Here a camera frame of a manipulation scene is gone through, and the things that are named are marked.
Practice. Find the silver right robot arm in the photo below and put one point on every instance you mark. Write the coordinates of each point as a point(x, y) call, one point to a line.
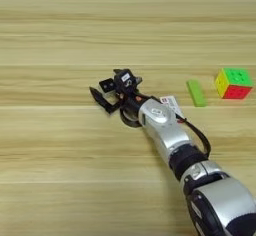
point(166, 130)

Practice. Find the green rectangular block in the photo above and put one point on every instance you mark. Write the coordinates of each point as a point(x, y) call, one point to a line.
point(196, 93)

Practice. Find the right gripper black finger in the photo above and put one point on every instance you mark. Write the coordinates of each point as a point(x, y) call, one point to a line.
point(101, 100)
point(118, 71)

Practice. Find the multicolour puzzle cube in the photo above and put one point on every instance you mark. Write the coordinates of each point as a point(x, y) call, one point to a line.
point(238, 76)

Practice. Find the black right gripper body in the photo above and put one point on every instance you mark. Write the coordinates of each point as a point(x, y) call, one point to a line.
point(131, 101)

